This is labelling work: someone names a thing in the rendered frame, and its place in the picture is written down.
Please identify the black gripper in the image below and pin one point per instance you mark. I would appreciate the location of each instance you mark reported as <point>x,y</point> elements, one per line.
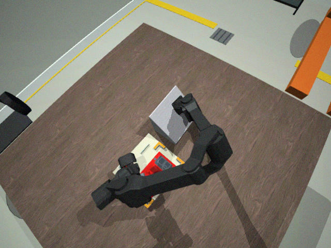
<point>126,161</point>

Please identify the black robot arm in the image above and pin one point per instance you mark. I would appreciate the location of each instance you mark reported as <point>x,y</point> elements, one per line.
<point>134,190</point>

